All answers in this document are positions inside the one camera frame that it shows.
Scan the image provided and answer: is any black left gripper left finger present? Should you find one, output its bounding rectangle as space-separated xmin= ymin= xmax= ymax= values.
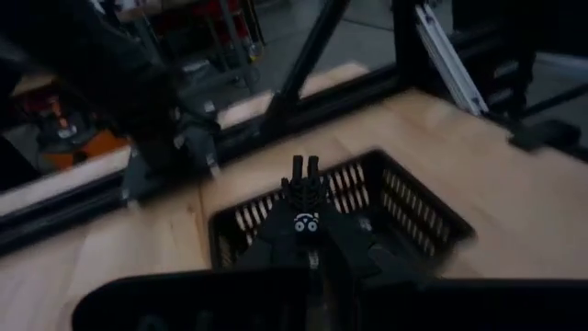
xmin=234 ymin=154 xmax=318 ymax=277

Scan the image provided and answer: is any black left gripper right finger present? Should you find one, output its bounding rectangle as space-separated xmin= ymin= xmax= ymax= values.
xmin=307 ymin=154 xmax=387 ymax=277

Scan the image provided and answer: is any black slotted plastic basket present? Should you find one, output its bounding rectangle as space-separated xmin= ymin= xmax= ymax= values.
xmin=207 ymin=149 xmax=477 ymax=277

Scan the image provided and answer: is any orange black shop vacuum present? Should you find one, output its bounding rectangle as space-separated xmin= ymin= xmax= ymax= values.
xmin=17 ymin=91 xmax=132 ymax=171

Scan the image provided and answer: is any red tool cart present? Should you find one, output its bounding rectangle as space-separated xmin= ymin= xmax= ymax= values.
xmin=190 ymin=0 xmax=267 ymax=61

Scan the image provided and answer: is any black aluminium table frame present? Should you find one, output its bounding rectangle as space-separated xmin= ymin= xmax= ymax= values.
xmin=0 ymin=0 xmax=588 ymax=258

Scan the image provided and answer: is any silver aluminium rail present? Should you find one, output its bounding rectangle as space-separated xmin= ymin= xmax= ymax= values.
xmin=413 ymin=2 xmax=489 ymax=117

